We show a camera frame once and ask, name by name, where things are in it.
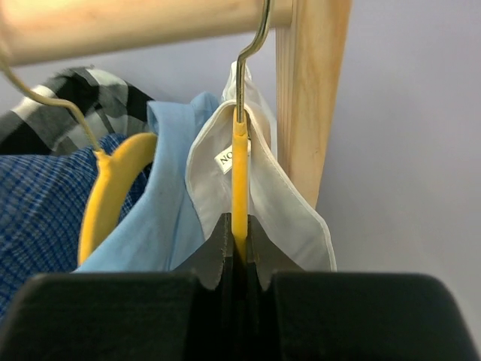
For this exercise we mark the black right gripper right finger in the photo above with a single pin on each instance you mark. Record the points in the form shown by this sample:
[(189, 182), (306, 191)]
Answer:
[(264, 258)]

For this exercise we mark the yellow hanger of white shirt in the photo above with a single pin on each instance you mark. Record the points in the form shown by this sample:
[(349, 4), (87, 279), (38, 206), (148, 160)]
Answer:
[(240, 141)]

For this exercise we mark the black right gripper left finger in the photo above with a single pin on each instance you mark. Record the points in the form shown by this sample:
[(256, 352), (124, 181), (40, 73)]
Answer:
[(212, 263)]

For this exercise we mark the light blue shirt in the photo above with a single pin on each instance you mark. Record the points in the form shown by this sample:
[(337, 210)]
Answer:
[(162, 229)]

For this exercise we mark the blue plaid shirt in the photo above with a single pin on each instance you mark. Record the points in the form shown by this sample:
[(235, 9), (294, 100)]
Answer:
[(42, 203)]

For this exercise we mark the yellow hanger of blue shirt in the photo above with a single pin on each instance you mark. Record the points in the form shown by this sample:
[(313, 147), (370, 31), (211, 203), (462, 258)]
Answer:
[(116, 173)]

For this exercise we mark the wooden clothes rack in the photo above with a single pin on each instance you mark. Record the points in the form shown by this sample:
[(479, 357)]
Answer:
[(310, 41)]

